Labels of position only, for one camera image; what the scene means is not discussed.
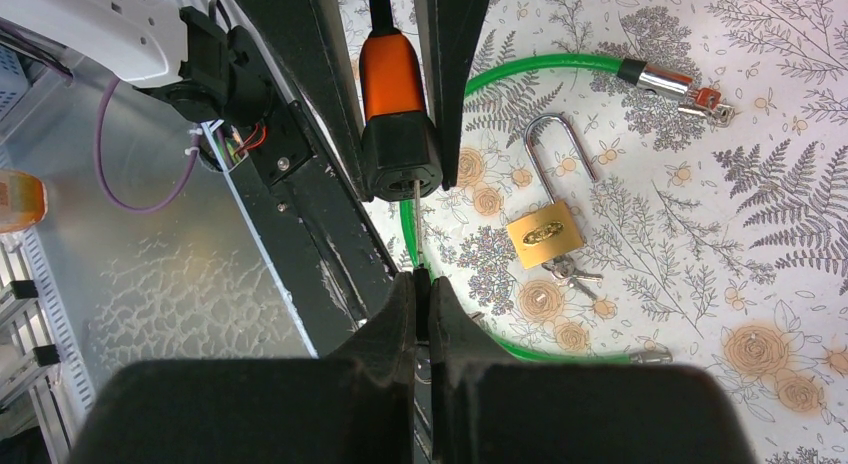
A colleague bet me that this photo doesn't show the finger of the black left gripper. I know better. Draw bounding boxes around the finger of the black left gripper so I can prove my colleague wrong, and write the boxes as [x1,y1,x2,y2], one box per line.
[413,0,490,190]
[234,0,371,202]

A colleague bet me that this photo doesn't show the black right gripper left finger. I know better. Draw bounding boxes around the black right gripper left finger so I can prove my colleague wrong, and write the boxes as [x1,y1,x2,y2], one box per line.
[70,272,416,463]

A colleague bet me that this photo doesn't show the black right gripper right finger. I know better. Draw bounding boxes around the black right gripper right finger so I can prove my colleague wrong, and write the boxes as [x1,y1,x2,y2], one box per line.
[429,277,755,463]

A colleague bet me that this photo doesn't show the orange black padlock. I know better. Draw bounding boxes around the orange black padlock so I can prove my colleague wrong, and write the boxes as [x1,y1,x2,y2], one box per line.
[359,0,443,202]

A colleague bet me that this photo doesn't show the silver keys bunch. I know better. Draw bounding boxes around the silver keys bunch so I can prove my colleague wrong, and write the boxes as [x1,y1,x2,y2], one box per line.
[541,255,603,301]

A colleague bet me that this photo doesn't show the brass padlock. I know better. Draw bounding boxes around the brass padlock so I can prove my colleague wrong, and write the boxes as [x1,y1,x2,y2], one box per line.
[506,113,598,269]

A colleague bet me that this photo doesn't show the green cable lock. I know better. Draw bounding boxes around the green cable lock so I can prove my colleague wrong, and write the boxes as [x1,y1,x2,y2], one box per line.
[400,53,673,364]

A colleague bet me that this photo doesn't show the black head keys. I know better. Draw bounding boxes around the black head keys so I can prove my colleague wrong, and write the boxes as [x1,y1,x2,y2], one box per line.
[402,179,480,387]

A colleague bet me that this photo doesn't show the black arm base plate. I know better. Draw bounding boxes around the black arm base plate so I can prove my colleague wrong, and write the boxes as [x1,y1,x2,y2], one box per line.
[227,26,397,357]

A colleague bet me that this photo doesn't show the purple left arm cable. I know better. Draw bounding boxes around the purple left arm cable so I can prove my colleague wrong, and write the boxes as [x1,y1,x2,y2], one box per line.
[92,76,203,216]

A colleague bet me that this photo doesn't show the slotted metal cable rail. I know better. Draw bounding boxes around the slotted metal cable rail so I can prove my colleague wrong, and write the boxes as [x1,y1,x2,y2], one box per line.
[0,43,97,449]

